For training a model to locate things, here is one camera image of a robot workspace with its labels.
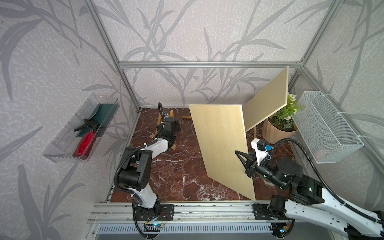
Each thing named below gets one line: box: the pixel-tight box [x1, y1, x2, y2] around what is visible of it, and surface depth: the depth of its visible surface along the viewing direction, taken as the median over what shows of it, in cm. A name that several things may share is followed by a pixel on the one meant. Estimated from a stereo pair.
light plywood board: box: [188, 104, 256, 201], surface depth 62 cm
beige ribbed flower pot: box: [262, 118, 298, 144], surface depth 90 cm
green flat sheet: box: [76, 103, 120, 138], surface depth 67 cm
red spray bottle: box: [72, 121, 99, 160], surface depth 60 cm
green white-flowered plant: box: [269, 92, 306, 130], surface depth 88 cm
